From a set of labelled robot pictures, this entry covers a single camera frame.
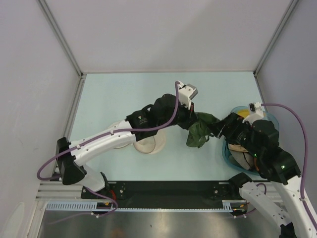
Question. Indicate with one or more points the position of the orange black garment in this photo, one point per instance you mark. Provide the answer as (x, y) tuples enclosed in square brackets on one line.
[(251, 161)]

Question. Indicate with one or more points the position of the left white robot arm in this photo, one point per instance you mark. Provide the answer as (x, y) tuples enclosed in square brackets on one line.
[(72, 157)]

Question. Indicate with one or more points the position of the yellow garment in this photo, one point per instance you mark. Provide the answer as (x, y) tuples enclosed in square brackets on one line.
[(245, 113)]

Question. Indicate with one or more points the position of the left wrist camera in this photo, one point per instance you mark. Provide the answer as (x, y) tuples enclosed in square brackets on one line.
[(186, 93)]

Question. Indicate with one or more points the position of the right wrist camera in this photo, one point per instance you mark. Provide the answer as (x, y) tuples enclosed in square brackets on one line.
[(253, 107)]

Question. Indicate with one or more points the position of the white slotted cable duct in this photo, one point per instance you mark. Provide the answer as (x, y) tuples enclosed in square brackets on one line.
[(103, 206)]

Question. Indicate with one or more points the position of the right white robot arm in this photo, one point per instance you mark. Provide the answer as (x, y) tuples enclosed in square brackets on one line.
[(260, 139)]

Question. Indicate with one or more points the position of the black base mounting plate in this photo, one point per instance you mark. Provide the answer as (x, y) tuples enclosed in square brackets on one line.
[(171, 192)]

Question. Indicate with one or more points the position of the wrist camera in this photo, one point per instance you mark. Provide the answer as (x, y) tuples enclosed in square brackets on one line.
[(253, 107), (186, 93)]

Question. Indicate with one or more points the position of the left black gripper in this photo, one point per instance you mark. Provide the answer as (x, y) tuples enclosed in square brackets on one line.
[(189, 117)]

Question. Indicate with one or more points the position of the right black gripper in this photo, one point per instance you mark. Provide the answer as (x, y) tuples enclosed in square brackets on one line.
[(233, 121)]

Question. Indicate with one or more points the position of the round beige mesh laundry bag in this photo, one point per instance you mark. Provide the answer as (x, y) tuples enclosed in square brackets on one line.
[(150, 145)]

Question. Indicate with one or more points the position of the translucent blue plastic basket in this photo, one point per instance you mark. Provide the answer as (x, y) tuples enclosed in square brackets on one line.
[(236, 159)]

